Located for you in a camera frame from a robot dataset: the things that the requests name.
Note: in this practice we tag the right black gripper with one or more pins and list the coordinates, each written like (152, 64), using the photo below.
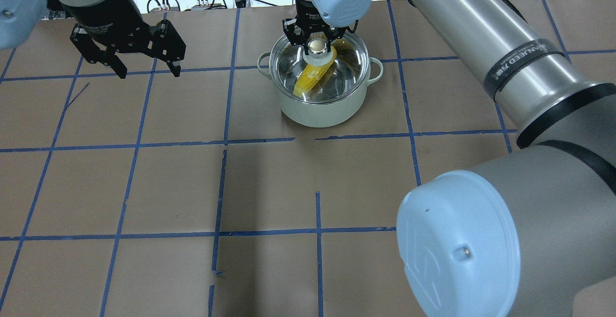
(303, 12)

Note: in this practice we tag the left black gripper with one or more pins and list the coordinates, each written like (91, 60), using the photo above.
(102, 10)

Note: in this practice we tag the yellow corn cob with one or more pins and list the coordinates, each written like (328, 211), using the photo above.
(330, 78)

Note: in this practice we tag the glass pot lid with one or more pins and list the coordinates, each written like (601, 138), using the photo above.
(286, 62)

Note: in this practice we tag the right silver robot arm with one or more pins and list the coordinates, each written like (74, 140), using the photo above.
(521, 235)

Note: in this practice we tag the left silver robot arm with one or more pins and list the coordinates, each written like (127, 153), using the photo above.
(19, 17)

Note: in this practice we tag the pale green steel pot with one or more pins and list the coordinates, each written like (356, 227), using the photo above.
(325, 115)

